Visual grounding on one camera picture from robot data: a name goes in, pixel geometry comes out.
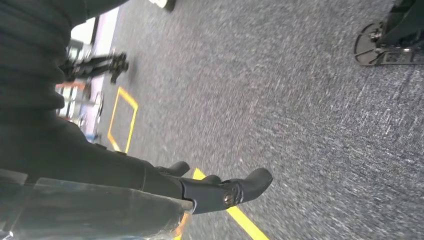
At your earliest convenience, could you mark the black robot foot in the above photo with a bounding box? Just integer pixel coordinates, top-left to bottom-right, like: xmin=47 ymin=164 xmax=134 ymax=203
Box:
xmin=353 ymin=0 xmax=424 ymax=67

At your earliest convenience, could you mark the black humanoid robot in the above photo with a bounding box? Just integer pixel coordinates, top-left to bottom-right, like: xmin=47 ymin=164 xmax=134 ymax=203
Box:
xmin=59 ymin=52 xmax=130 ymax=84

